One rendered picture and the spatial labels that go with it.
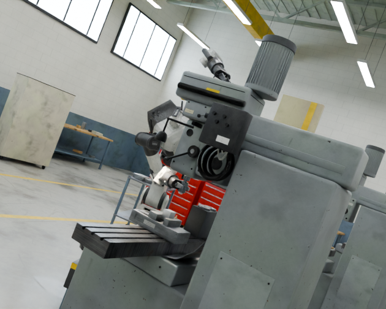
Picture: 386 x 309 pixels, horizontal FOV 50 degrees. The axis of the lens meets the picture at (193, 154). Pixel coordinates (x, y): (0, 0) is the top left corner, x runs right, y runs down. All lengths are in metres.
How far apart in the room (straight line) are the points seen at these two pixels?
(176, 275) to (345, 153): 1.08
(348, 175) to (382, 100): 9.66
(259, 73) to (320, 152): 0.56
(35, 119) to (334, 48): 8.04
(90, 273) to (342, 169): 1.57
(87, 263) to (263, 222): 1.17
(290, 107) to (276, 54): 1.88
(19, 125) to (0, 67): 2.36
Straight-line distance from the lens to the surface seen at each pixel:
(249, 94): 2.29
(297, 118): 4.14
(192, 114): 2.41
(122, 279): 2.52
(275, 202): 2.01
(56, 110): 8.56
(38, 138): 8.54
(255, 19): 10.79
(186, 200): 7.75
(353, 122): 11.61
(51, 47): 11.00
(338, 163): 2.08
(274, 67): 2.34
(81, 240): 2.09
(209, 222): 2.86
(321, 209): 1.95
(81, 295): 2.74
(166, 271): 2.34
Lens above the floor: 1.47
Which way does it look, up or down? 1 degrees down
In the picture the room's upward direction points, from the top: 21 degrees clockwise
